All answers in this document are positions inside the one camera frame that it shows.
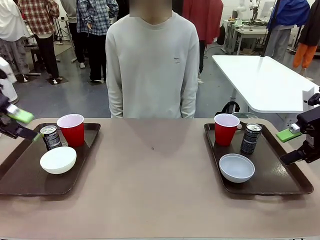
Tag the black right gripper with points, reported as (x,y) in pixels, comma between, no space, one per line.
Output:
(311,130)

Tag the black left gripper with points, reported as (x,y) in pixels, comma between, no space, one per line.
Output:
(3,105)

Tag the black drink can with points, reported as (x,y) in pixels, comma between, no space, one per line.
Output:
(250,141)
(51,141)

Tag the white bowl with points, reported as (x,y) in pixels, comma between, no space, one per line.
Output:
(58,161)

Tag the red plastic cup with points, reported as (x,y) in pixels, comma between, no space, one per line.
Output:
(225,133)
(72,135)

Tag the pale grey bowl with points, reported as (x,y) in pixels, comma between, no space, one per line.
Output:
(237,168)

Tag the person's right forearm beige sleeve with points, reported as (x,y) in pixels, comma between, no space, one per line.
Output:
(116,97)

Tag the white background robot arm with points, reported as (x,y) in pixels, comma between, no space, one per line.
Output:
(241,10)

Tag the person's left forearm beige sleeve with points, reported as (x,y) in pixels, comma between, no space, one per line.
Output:
(188,97)

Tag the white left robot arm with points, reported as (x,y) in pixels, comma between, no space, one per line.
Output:
(7,87)

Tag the brown plastic tray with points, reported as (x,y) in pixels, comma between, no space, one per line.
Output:
(20,175)
(272,175)

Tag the black stool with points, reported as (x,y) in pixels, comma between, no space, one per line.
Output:
(37,56)

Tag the white table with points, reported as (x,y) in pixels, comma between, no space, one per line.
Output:
(262,80)

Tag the bystander in orange trousers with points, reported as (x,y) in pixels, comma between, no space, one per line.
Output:
(306,52)

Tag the black tripod stand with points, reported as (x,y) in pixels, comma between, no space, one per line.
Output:
(60,32)

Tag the bystander in white top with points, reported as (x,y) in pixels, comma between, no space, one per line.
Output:
(10,22)

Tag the bystander in grey top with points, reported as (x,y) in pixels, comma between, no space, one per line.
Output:
(75,37)

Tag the bystander in red plaid shirt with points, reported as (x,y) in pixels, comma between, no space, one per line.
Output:
(37,15)

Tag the black pole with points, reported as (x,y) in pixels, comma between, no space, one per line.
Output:
(268,30)

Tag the white workbench desk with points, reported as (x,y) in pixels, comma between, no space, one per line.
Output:
(247,32)

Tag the bystander in blue plaid shirt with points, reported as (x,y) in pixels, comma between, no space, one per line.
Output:
(96,17)

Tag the black bag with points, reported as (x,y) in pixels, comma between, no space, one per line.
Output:
(221,35)

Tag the bystander in blue jacket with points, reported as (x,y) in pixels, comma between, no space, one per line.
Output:
(287,12)

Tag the person in beige sweatshirt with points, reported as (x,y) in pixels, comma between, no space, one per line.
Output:
(152,62)

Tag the bystander in red top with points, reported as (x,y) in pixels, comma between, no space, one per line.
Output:
(205,20)

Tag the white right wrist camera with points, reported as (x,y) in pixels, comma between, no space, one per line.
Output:
(310,97)

